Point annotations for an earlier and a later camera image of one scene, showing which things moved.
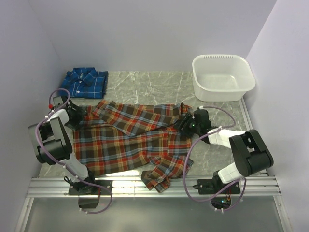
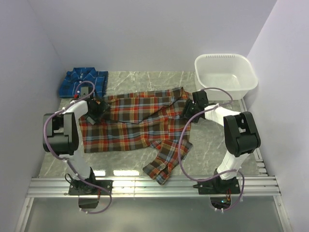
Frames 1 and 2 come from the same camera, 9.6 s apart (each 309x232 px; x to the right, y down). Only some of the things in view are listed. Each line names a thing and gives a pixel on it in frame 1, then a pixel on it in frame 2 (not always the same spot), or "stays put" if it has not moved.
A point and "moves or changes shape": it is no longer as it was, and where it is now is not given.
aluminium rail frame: (262, 186) stays put
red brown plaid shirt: (111, 137) moves or changes shape
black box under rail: (88, 203) stays put
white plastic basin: (221, 77) stays put
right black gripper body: (191, 128) → (190, 107)
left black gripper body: (77, 114) → (98, 109)
